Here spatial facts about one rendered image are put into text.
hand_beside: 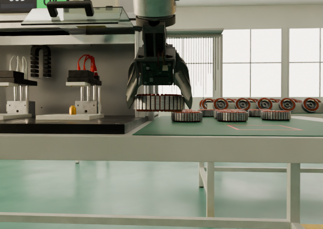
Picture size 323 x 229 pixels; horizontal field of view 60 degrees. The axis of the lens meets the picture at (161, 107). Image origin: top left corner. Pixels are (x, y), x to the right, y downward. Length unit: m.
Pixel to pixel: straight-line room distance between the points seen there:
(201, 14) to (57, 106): 6.65
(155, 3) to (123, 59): 0.64
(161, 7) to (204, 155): 0.29
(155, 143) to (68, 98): 0.65
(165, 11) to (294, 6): 7.71
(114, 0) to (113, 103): 0.37
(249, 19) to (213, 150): 7.23
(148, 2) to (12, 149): 0.41
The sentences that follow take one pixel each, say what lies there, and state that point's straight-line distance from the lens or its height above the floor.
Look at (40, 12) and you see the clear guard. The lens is 0.82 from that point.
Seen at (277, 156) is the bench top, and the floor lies 0.71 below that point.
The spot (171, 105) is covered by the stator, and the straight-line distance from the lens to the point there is 0.57.
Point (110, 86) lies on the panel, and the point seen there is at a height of 0.88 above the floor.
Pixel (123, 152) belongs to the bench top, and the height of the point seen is 0.72.
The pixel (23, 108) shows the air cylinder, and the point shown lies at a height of 0.80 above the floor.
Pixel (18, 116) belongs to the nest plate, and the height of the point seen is 0.78.
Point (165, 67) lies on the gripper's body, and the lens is 0.50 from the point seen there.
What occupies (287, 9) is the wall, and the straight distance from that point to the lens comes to 8.07.
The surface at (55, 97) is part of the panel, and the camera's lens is 1.17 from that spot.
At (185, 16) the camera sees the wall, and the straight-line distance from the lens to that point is 7.56.
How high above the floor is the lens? 0.81
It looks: 1 degrees down
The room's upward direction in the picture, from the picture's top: straight up
